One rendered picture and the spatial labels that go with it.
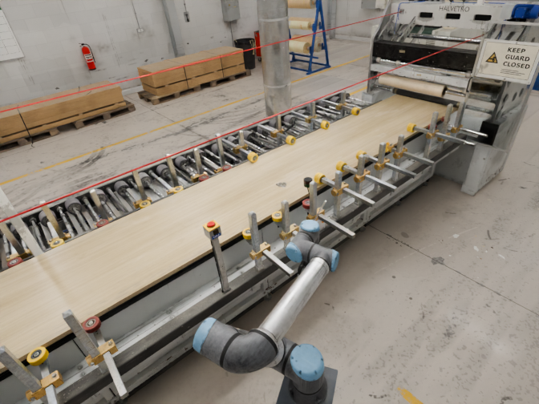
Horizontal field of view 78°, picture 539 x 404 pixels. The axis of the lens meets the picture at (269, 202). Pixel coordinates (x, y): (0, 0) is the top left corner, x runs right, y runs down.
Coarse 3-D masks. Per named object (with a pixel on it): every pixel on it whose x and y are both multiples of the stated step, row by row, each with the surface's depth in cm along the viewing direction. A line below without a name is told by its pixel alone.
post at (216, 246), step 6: (210, 240) 179; (216, 240) 179; (216, 246) 181; (216, 252) 183; (216, 258) 187; (222, 258) 188; (216, 264) 189; (222, 264) 190; (222, 270) 193; (222, 276) 195; (222, 282) 198; (228, 282) 201; (222, 288) 202; (228, 288) 203
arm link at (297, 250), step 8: (304, 232) 152; (296, 240) 149; (304, 240) 148; (312, 240) 152; (288, 248) 147; (296, 248) 145; (304, 248) 145; (288, 256) 150; (296, 256) 146; (304, 256) 145
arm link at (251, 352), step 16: (320, 256) 139; (336, 256) 140; (304, 272) 132; (320, 272) 133; (304, 288) 125; (288, 304) 118; (304, 304) 122; (272, 320) 112; (288, 320) 114; (240, 336) 106; (256, 336) 105; (272, 336) 107; (240, 352) 101; (256, 352) 102; (272, 352) 104; (224, 368) 103; (240, 368) 101; (256, 368) 102
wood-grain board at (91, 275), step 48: (288, 144) 315; (336, 144) 307; (192, 192) 260; (240, 192) 255; (288, 192) 250; (96, 240) 221; (144, 240) 217; (192, 240) 214; (0, 288) 193; (48, 288) 190; (96, 288) 187; (144, 288) 186; (0, 336) 166; (48, 336) 164
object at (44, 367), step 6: (42, 366) 157; (48, 366) 158; (42, 372) 155; (48, 372) 155; (48, 390) 148; (54, 390) 148; (48, 396) 146; (54, 396) 145; (48, 402) 143; (54, 402) 143
